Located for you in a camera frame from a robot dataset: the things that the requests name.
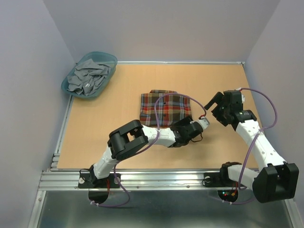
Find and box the plaid long sleeve shirt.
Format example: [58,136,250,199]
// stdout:
[139,90,192,128]

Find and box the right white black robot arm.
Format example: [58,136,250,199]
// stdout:
[205,88,299,203]

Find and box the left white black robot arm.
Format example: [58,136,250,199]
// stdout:
[89,116,209,187]

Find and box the grey long sleeve shirt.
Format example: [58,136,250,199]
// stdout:
[66,59,112,97]

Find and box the teal plastic basket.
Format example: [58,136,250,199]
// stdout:
[61,51,117,99]

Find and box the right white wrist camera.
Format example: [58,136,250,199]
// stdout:
[236,87,246,103]

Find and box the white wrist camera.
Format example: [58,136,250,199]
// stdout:
[236,87,246,103]
[198,116,210,131]

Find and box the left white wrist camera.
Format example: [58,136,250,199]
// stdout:
[198,116,210,131]

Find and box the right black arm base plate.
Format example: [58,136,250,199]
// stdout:
[202,172,236,188]

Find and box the aluminium front rail frame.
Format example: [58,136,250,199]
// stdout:
[29,104,294,228]

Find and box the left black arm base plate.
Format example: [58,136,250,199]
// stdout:
[78,173,120,189]

